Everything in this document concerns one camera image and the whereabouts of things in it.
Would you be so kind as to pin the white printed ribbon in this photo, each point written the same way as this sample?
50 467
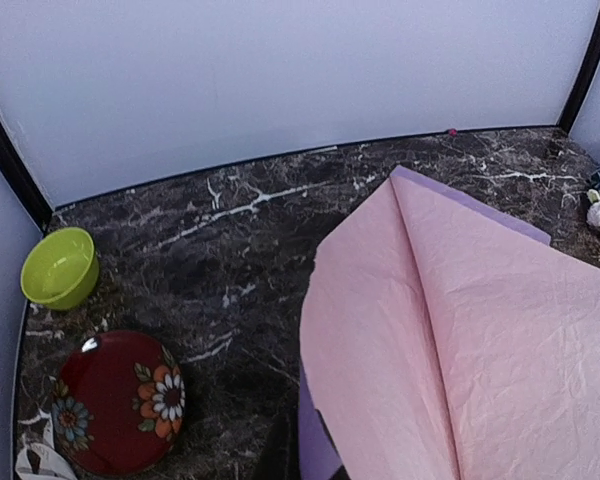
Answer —
36 455

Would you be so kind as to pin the purple and pink wrapping paper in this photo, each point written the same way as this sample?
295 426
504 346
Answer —
443 339

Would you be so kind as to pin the lime green bowl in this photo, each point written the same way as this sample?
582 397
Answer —
62 270

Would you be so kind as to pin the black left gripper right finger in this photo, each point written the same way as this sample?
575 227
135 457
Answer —
336 472

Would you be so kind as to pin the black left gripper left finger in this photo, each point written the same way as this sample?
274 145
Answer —
279 459

